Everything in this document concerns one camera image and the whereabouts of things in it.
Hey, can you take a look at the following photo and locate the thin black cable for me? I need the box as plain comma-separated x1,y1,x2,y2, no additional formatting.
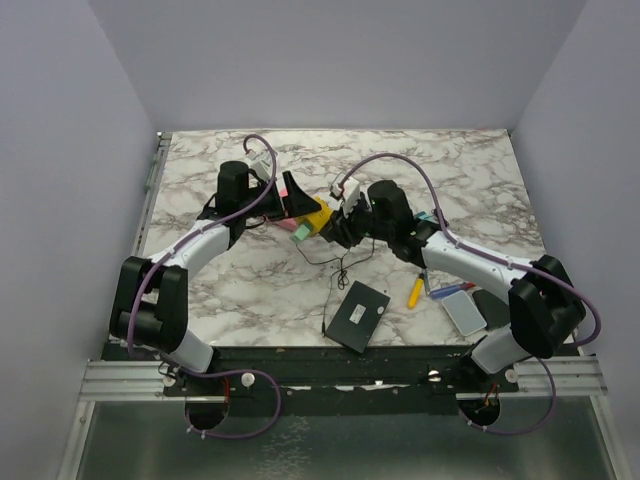
294,234,377,337

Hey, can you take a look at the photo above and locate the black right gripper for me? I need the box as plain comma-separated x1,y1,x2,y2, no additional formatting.
324,195,393,248

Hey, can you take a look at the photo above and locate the black flat plate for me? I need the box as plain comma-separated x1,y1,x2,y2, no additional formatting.
472,289,510,330

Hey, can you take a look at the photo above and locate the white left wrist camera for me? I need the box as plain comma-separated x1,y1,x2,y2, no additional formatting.
248,151,272,182

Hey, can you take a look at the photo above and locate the yellow plug adapter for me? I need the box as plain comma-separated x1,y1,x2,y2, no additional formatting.
296,197,332,238

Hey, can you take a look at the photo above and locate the yellow handled utility knife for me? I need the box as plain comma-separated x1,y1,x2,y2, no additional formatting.
407,269,430,310

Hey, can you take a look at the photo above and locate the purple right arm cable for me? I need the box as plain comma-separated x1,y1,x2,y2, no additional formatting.
332,153,602,436

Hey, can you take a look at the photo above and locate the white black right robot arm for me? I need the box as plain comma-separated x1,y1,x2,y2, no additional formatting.
321,178,586,391

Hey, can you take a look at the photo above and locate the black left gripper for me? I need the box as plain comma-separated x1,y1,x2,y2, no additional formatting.
240,171,321,222

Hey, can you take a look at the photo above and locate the white grey phone case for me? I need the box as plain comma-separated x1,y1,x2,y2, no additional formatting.
442,291,487,337

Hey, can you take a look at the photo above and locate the pink power strip socket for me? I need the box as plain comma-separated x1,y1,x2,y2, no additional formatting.
270,188,298,232

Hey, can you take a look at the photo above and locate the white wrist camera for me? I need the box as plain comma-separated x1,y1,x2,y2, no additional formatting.
248,151,272,182
329,175,361,218

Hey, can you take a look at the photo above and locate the blue red screwdriver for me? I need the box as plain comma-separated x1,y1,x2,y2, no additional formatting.
429,282,476,300

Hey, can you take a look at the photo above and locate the black rectangular box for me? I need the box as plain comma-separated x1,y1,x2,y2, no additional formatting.
325,281,390,354

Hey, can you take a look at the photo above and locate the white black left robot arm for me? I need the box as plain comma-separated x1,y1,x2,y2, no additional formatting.
109,161,321,395

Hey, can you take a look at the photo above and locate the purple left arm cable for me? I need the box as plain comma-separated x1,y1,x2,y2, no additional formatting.
124,133,279,361

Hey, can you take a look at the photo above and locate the aluminium frame rail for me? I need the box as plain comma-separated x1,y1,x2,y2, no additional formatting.
77,358,176,401

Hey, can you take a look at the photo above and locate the green plug adapter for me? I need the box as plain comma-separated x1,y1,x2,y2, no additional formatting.
291,224,313,244

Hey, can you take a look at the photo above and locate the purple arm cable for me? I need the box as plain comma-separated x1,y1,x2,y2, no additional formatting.
124,133,279,361
332,153,602,436

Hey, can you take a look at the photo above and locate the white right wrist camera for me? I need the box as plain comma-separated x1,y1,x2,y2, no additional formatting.
329,175,361,218

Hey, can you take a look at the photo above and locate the teal usb charger plug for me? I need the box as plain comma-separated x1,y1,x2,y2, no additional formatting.
414,212,438,225

